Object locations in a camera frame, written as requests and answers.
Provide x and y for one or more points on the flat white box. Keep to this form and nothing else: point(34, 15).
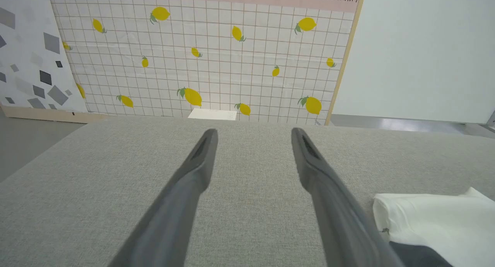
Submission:
point(212, 114)

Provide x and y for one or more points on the grey terrazzo pattern panel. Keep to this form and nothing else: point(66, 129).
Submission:
point(27, 58)

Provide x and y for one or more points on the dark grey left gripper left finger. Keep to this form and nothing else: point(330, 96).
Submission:
point(174, 213)

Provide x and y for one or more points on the lemon print grid panel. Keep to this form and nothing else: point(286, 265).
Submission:
point(216, 66)

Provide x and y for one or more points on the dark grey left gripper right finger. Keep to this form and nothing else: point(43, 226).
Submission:
point(340, 220)

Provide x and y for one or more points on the white and black raglan shirt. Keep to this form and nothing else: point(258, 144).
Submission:
point(437, 220)

